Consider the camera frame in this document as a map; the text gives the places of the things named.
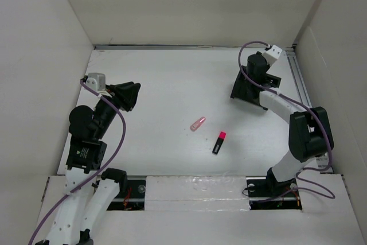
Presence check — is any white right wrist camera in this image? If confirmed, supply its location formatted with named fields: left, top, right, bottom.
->
left=262, top=44, right=283, bottom=64

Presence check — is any black two-compartment organizer box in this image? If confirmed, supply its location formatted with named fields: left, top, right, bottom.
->
left=230, top=65, right=282, bottom=107

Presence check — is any pink highlighter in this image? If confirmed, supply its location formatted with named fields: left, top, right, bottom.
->
left=190, top=116, right=206, bottom=132

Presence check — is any red cap black highlighter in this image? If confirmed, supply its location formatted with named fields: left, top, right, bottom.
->
left=212, top=131, right=227, bottom=155

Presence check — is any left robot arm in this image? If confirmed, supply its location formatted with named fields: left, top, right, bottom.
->
left=40, top=82, right=141, bottom=244

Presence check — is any aluminium rail right edge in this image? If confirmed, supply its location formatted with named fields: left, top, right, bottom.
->
left=286, top=50, right=329, bottom=169

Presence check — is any aluminium rail back edge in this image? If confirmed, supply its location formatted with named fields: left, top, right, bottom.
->
left=93, top=44, right=296, bottom=51

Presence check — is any aluminium rail edge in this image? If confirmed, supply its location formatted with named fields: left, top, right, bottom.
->
left=286, top=50, right=329, bottom=169
left=93, top=44, right=296, bottom=51

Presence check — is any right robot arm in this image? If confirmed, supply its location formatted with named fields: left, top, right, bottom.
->
left=240, top=52, right=334, bottom=197

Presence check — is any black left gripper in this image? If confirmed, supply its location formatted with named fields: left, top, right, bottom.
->
left=94, top=81, right=140, bottom=138

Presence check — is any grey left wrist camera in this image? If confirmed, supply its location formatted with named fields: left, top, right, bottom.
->
left=82, top=73, right=106, bottom=92

